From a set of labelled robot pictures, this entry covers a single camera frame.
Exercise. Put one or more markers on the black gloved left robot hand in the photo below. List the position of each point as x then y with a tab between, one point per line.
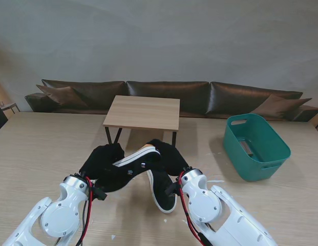
102	159

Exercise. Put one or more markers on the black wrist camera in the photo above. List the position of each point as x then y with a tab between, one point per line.
172	190
100	194

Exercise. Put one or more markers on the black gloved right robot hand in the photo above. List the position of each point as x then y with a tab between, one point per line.
174	159

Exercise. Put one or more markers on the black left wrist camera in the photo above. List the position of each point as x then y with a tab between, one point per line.
100	194

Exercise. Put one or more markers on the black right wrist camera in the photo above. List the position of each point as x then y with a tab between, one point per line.
172	190

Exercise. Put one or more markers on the teal plastic basin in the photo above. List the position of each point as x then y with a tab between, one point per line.
253	164

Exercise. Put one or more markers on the small background side table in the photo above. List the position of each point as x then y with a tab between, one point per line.
9	105

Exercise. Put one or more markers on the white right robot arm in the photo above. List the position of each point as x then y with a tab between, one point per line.
212	212

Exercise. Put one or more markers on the yellow canvas sneaker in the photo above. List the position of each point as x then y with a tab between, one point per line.
161	189
138	156

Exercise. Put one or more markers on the brown leather sofa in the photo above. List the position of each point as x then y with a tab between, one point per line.
194	97

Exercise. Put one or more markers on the small wooden stand black legs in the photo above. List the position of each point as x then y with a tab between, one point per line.
143	112

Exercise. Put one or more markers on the brown cushion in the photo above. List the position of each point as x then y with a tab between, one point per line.
279	106
64	96

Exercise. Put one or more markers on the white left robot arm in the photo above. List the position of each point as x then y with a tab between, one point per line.
59	215

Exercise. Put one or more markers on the beige hand brush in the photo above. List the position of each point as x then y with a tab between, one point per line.
247	148

